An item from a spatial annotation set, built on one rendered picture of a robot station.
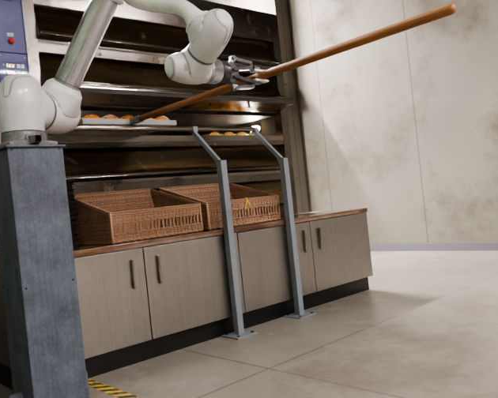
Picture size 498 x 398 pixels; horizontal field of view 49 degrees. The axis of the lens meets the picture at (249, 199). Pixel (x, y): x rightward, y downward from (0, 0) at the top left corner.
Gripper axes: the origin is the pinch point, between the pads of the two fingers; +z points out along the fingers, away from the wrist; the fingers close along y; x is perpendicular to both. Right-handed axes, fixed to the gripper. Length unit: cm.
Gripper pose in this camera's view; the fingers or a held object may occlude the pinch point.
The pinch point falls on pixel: (259, 76)
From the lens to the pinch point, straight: 215.1
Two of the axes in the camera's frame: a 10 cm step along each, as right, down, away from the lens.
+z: 7.5, -0.7, 6.6
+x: 6.5, -0.7, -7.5
